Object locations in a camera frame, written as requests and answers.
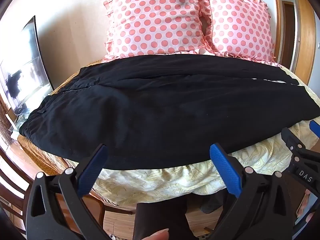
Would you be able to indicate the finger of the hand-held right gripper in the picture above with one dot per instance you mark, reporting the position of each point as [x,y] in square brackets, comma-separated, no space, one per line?
[291,140]
[314,128]

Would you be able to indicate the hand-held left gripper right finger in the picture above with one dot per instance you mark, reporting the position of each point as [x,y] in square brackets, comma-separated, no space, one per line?
[225,170]

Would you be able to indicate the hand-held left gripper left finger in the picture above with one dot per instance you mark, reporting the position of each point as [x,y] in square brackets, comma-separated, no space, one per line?
[91,170]

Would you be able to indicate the black pants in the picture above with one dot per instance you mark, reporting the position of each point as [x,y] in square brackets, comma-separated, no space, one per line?
[150,110]

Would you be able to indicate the person's right hand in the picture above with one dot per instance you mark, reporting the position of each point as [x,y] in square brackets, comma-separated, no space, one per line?
[303,205]

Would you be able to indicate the person's left hand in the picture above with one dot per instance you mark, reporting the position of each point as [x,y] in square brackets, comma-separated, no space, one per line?
[160,235]

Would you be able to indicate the yellow patterned quilt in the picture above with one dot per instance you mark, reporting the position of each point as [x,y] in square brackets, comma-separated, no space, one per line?
[162,182]

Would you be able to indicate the person's leg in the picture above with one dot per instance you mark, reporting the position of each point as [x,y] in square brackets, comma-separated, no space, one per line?
[160,215]

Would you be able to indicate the dark wooden chair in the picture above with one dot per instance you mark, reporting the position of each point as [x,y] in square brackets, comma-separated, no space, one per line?
[12,185]

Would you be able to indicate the glass television stand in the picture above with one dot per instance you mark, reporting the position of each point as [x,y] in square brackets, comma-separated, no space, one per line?
[17,122]

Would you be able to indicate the wooden wardrobe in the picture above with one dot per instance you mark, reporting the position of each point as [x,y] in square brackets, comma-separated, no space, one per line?
[306,37]

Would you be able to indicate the dark brown door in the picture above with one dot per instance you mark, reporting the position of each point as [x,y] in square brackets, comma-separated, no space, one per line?
[288,30]

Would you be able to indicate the flat screen television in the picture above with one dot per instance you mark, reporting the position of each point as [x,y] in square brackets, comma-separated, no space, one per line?
[27,72]

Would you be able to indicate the pink polka dot pillow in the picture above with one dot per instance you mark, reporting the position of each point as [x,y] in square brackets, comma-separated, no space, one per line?
[240,27]
[155,20]

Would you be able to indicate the wooden bed frame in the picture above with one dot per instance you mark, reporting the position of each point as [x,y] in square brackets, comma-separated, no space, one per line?
[110,205]

